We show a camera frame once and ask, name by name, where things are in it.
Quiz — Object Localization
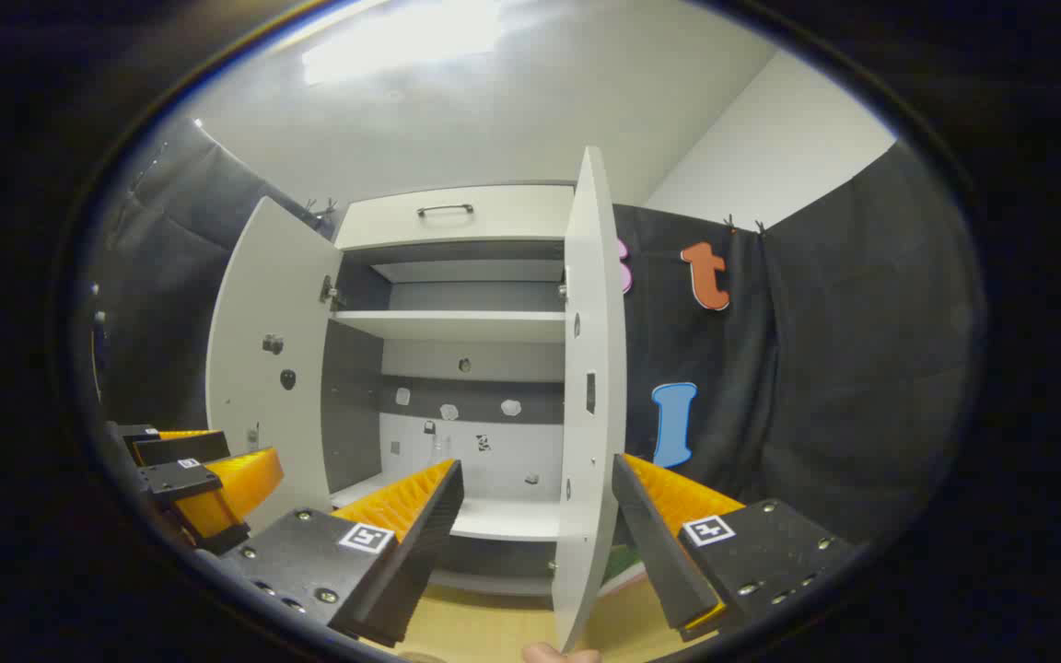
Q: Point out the black backdrop cloth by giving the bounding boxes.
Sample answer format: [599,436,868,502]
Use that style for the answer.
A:
[88,115,987,553]

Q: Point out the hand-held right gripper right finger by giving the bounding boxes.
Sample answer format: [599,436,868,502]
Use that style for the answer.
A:
[611,453,858,643]

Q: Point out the white cabinet drawer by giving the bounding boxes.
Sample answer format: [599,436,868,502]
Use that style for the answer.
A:
[335,184,576,251]

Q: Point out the white cabinet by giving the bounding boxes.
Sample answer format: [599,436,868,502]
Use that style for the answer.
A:
[321,182,577,598]

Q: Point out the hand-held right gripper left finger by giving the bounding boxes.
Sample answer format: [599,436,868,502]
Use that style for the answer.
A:
[217,459,465,648]

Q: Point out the watermelon slice shaped toy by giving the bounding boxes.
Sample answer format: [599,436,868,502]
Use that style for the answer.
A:
[600,543,651,590]

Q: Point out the white cabinet shelf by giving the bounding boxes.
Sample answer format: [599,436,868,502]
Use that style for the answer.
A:
[332,310,568,344]

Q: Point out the white cabinet door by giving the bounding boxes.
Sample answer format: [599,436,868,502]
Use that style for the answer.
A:
[551,145,628,653]
[206,195,343,535]

